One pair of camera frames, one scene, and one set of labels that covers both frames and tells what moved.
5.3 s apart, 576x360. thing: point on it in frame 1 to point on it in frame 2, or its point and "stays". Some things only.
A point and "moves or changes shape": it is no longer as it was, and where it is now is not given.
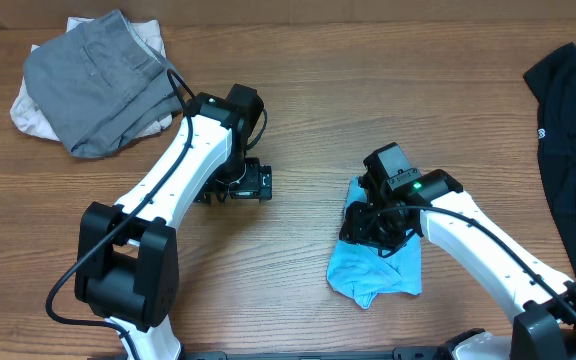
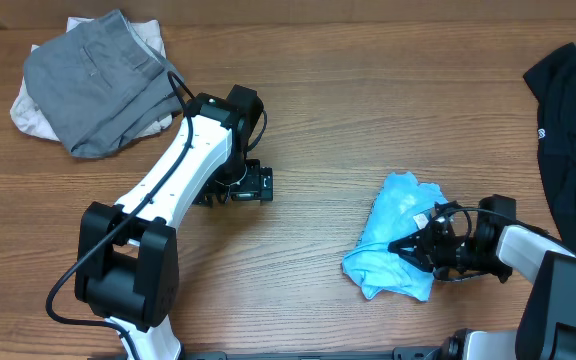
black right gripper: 358,234 to 417,241
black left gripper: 257,183 stays
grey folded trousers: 101,85 stays
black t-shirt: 570,84 stays
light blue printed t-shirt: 359,269 moves or changes shape
